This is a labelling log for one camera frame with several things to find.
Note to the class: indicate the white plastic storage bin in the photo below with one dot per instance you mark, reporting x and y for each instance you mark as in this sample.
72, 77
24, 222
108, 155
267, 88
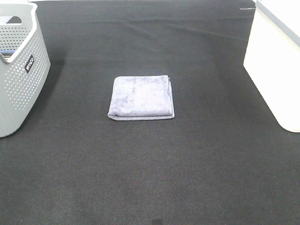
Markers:
272, 58

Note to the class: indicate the grey perforated laundry basket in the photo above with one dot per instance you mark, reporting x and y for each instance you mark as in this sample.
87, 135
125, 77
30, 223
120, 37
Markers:
24, 64

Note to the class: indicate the lavender grey towel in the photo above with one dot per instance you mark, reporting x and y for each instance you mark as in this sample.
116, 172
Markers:
141, 98

